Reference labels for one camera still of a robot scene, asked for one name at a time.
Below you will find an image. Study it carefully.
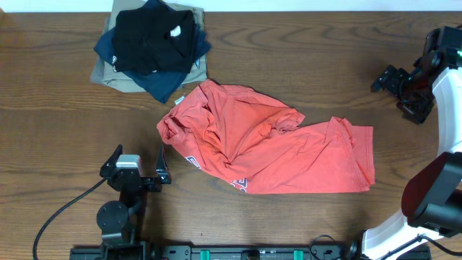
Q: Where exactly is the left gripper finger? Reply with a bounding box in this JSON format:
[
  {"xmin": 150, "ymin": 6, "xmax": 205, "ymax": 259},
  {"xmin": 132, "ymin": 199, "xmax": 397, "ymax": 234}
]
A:
[
  {"xmin": 100, "ymin": 144, "xmax": 123, "ymax": 178},
  {"xmin": 156, "ymin": 144, "xmax": 172, "ymax": 184}
]

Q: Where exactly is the red t-shirt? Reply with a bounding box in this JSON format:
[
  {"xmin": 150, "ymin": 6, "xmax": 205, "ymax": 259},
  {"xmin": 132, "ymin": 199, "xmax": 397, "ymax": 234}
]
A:
[{"xmin": 157, "ymin": 80, "xmax": 375, "ymax": 194}]

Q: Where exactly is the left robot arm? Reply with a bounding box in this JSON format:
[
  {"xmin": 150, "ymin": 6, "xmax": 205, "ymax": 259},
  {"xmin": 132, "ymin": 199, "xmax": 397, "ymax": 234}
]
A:
[{"xmin": 96, "ymin": 145, "xmax": 172, "ymax": 259}]

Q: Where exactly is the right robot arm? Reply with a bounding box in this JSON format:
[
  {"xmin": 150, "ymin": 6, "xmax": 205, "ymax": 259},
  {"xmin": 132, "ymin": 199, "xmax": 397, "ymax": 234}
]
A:
[{"xmin": 344, "ymin": 27, "xmax": 461, "ymax": 259}]

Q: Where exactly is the navy folded garment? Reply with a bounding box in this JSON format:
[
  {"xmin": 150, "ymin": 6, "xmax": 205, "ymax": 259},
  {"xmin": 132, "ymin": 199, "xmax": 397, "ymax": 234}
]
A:
[{"xmin": 90, "ymin": 0, "xmax": 212, "ymax": 103}]

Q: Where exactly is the khaki folded garment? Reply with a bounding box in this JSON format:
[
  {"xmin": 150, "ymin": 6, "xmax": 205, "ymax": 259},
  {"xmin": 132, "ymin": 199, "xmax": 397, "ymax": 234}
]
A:
[{"xmin": 90, "ymin": 0, "xmax": 209, "ymax": 100}]

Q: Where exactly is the black folded garment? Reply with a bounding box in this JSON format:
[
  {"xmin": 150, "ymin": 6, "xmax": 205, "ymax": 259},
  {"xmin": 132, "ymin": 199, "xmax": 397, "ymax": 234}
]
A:
[{"xmin": 112, "ymin": 6, "xmax": 196, "ymax": 75}]

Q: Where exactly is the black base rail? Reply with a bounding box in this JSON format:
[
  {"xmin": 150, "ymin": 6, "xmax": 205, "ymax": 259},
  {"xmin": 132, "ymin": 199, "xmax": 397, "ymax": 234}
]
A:
[{"xmin": 69, "ymin": 244, "xmax": 432, "ymax": 260}]

